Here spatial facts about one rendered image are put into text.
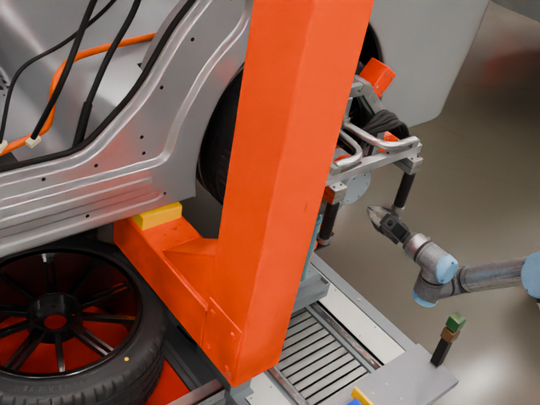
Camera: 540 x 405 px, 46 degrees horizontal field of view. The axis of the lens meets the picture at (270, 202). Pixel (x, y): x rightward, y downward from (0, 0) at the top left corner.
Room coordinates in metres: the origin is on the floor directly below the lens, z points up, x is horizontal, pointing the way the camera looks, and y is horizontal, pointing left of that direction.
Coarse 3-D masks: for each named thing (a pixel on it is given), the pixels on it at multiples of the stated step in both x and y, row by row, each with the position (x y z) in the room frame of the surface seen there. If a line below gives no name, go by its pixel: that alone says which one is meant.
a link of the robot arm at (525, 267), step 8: (528, 256) 1.34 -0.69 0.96; (536, 256) 1.32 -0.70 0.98; (528, 264) 1.32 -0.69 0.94; (536, 264) 1.31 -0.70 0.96; (528, 272) 1.31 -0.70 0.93; (536, 272) 1.29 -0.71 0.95; (528, 280) 1.30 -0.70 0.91; (536, 280) 1.28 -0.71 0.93; (528, 288) 1.29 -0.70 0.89; (536, 288) 1.27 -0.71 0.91; (536, 296) 1.26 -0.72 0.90
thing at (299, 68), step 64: (256, 0) 1.18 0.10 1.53; (320, 0) 1.09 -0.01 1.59; (256, 64) 1.16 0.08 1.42; (320, 64) 1.11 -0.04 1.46; (256, 128) 1.14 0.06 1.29; (320, 128) 1.14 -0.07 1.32; (256, 192) 1.11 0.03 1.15; (320, 192) 1.18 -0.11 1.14; (256, 256) 1.09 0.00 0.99; (256, 320) 1.10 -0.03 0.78
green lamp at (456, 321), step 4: (456, 312) 1.40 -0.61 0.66; (452, 316) 1.38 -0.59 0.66; (456, 316) 1.38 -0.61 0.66; (460, 316) 1.39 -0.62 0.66; (448, 320) 1.37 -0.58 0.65; (452, 320) 1.37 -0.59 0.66; (456, 320) 1.37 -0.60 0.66; (460, 320) 1.37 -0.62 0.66; (464, 320) 1.37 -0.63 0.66; (448, 324) 1.37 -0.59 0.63; (452, 324) 1.36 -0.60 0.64; (456, 324) 1.36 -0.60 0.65; (460, 324) 1.36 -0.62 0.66; (452, 328) 1.36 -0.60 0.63; (456, 328) 1.35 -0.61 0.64; (460, 328) 1.37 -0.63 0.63
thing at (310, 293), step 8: (320, 280) 1.98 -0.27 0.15; (304, 288) 1.91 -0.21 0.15; (312, 288) 1.92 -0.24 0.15; (320, 288) 1.91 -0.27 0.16; (328, 288) 1.95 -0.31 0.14; (296, 296) 1.86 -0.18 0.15; (304, 296) 1.85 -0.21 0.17; (312, 296) 1.88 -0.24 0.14; (320, 296) 1.92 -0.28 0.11; (296, 304) 1.82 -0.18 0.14; (304, 304) 1.86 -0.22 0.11
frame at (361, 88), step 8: (360, 80) 1.84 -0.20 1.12; (352, 88) 1.79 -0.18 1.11; (360, 88) 1.81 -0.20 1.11; (368, 88) 1.84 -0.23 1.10; (352, 96) 1.79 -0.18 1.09; (360, 96) 1.89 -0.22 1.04; (368, 96) 1.85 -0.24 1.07; (376, 96) 1.88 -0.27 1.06; (368, 104) 1.87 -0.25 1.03; (376, 104) 1.89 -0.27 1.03; (368, 112) 1.94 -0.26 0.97; (376, 112) 1.89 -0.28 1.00; (368, 120) 1.96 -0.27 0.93; (376, 136) 1.93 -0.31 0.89; (360, 144) 1.97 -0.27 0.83; (368, 144) 1.98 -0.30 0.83; (368, 152) 1.94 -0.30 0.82; (376, 152) 1.94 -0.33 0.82; (320, 208) 1.84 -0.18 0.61
